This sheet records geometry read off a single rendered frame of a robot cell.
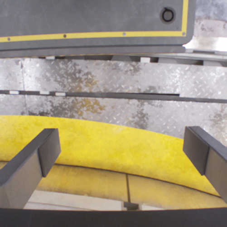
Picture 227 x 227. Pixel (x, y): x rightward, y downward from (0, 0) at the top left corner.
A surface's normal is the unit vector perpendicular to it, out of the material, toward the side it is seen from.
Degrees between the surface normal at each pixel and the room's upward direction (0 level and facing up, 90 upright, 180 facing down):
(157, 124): 0
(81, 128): 0
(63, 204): 90
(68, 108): 0
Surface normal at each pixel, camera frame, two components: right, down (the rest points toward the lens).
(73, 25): -0.01, 0.29
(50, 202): 0.11, -0.95
